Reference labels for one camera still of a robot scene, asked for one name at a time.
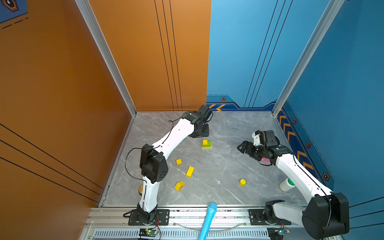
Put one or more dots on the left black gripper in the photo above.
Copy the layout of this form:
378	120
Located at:
206	132

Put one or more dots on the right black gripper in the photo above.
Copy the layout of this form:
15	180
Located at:
245	143

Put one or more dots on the green rectangular block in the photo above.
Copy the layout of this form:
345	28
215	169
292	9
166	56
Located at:
209	143

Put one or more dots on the natural wood block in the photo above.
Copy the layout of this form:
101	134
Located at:
207	147

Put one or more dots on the yellow long block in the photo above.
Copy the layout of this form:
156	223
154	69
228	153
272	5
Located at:
190	171

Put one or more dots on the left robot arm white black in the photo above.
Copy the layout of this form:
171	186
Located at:
154	167

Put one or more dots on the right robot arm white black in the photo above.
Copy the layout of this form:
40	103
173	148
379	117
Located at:
326	214

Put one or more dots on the yellow cylinder block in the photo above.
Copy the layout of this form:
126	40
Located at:
243	182

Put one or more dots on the yellow block near front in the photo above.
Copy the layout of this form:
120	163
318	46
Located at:
179	185

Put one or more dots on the plush doll pink black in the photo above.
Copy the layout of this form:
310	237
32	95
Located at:
265	162

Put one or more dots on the white bottle green cap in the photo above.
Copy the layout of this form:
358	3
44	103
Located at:
287	185

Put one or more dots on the cyan tube pole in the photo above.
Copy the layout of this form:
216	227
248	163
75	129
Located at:
211	211

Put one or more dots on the metal tin can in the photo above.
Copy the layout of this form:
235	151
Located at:
140	189

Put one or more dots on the right circuit board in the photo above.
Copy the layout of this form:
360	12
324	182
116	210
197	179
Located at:
278	234

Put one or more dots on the circuit board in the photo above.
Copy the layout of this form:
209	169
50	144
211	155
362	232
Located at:
148	234
278	234

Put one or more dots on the left circuit board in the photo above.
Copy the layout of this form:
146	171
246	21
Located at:
148	234

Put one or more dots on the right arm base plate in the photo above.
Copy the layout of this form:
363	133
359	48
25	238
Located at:
259	217

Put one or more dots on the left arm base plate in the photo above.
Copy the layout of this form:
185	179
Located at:
158	217

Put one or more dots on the aluminium front rail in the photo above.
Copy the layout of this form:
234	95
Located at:
189	223

